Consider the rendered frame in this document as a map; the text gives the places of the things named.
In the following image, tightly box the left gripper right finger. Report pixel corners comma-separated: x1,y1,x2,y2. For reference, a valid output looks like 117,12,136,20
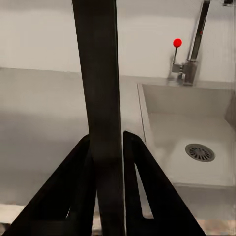
123,131,206,236

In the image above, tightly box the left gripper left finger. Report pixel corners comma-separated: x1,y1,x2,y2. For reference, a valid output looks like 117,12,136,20
2,134,96,236

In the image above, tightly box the poster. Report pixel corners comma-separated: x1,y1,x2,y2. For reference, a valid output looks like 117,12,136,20
72,0,125,236

